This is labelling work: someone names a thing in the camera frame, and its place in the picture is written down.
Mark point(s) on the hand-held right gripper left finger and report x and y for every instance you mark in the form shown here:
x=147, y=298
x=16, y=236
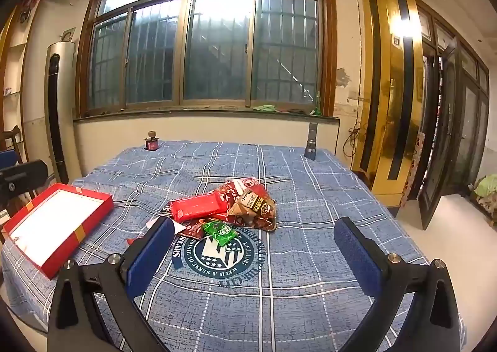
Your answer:
x=149, y=258

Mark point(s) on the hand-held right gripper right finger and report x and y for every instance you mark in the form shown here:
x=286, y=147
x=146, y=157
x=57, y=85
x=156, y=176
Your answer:
x=355, y=258

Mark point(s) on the white snack packet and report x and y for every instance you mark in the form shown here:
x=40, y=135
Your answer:
x=179, y=227

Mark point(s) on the red cardboard box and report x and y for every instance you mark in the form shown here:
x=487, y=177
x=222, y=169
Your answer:
x=50, y=220

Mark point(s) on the dark purple snack packet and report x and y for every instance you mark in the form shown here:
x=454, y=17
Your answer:
x=194, y=228

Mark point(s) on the plain red snack packet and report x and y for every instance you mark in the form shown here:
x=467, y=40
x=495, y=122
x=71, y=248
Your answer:
x=198, y=206

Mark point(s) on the green candy packet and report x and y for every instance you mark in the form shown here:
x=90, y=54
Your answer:
x=219, y=232

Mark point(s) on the red floral snack packet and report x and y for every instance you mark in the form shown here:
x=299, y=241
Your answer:
x=233, y=191

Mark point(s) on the brown gold snack packet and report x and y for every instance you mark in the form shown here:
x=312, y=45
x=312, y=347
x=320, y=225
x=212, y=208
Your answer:
x=252, y=206

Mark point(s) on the wooden chair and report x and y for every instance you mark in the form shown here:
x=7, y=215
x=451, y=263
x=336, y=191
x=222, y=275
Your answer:
x=11, y=158

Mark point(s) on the blue plaid blanket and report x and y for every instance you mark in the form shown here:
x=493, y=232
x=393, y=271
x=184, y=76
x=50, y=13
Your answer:
x=291, y=200

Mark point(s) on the standing air conditioner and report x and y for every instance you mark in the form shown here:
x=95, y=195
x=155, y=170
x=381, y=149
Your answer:
x=66, y=103

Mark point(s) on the small perfume bottle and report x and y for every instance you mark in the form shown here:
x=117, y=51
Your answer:
x=151, y=141

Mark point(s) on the grey flashlight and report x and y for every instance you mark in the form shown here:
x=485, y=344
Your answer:
x=311, y=142

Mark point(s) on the dark glass door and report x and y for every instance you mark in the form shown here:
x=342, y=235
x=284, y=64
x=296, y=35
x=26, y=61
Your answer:
x=446, y=142

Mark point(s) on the green plastic bag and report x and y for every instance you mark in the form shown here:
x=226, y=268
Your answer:
x=485, y=185

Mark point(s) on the green bottle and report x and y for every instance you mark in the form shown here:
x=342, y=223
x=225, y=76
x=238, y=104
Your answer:
x=317, y=105

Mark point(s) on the gold door panel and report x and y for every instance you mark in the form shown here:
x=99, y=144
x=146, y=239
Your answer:
x=388, y=103

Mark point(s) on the green cloth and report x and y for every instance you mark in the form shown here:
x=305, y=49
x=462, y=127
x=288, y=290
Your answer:
x=264, y=107

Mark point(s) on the brown framed window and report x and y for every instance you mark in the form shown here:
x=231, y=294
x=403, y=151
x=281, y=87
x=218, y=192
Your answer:
x=217, y=45

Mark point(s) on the wooden wall shelf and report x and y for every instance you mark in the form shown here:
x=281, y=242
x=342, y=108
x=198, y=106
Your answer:
x=13, y=64

